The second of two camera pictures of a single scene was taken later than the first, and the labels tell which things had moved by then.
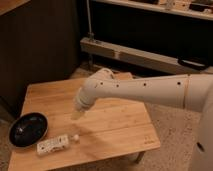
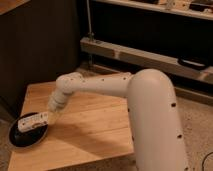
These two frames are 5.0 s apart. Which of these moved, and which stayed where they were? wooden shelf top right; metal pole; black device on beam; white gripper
Moved: white gripper
Stayed: wooden shelf top right; black device on beam; metal pole
